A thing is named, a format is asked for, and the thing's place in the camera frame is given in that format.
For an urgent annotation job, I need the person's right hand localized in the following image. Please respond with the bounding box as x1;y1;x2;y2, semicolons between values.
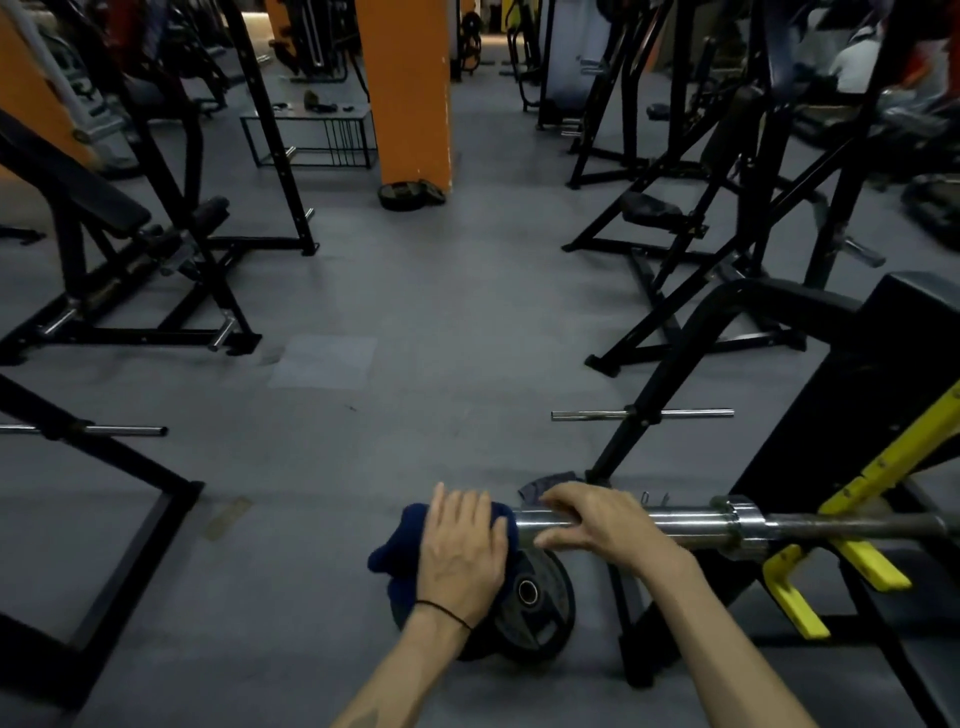
533;482;699;583

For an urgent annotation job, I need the person's left hand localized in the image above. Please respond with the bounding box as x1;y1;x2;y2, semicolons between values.
414;482;510;631

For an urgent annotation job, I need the blue cleaning cloth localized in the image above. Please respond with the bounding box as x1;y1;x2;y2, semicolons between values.
367;500;523;609

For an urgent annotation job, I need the steel barbell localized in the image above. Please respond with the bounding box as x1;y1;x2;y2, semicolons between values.
513;493;960;562

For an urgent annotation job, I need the person's right forearm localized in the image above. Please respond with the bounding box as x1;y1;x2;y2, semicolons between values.
644;554;819;728

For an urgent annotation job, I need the person's left forearm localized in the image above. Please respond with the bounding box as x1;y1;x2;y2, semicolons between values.
329;605;472;728

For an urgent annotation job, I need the grey cloth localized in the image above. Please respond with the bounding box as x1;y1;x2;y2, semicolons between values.
517;470;583;505

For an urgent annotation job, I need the black grip-hole weight plate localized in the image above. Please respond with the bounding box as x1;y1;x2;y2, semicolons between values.
491;548;579;665

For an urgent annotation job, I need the black bench press rack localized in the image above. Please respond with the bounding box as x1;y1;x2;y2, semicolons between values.
551;271;960;728

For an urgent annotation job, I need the yellow bar hook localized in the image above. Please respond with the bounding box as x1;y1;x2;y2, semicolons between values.
761;378;960;641

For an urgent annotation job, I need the black and red lever machine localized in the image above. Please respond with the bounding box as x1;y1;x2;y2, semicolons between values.
560;0;954;378

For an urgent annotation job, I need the black squat rack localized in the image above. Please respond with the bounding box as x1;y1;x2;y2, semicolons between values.
217;0;320;258

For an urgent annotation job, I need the grey panel weight machine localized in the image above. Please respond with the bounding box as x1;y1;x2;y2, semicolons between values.
538;0;613;130

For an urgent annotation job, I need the wide orange pillar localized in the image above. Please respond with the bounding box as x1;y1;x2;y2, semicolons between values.
353;0;455;193

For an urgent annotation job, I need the black plate tree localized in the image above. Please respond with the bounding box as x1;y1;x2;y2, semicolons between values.
457;11;485;76

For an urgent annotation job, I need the black incline bench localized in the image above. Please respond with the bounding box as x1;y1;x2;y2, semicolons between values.
0;44;264;367

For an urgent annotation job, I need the narrow orange pillar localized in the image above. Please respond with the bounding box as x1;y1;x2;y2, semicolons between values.
0;11;99;181
263;0;298;50

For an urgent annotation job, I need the black hair tie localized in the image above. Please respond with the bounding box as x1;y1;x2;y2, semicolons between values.
413;599;474;633

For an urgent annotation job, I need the black rack base frame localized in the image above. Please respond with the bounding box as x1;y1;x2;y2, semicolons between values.
0;372;206;714

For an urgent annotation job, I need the black plate-loaded machine frame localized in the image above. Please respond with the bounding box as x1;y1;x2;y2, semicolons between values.
566;0;714;190

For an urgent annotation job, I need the black wire frame table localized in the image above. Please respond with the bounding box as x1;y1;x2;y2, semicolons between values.
239;104;378;170

